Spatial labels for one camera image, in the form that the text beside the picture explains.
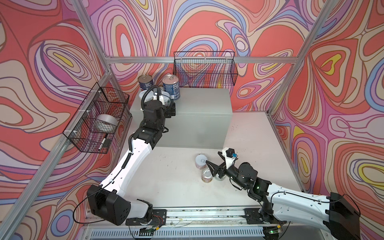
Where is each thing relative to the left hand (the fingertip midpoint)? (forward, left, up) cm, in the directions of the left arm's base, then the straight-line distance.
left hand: (163, 99), depth 72 cm
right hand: (-22, -25, -21) cm, 39 cm away
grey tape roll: (-10, +28, -7) cm, 30 cm away
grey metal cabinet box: (+11, -22, -27) cm, 36 cm away
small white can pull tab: (-16, -19, -34) cm, 43 cm away
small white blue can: (-32, -26, -20) cm, 46 cm away
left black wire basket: (+6, +36, -6) cm, 37 cm away
